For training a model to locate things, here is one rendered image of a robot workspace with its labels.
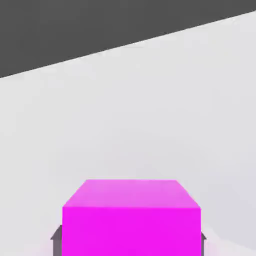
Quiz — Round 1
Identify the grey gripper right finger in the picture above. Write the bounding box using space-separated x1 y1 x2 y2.
200 231 208 256

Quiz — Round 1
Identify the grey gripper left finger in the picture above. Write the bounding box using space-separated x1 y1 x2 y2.
49 224 63 256

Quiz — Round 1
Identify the small magenta cube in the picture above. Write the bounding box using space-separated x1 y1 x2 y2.
62 179 202 256

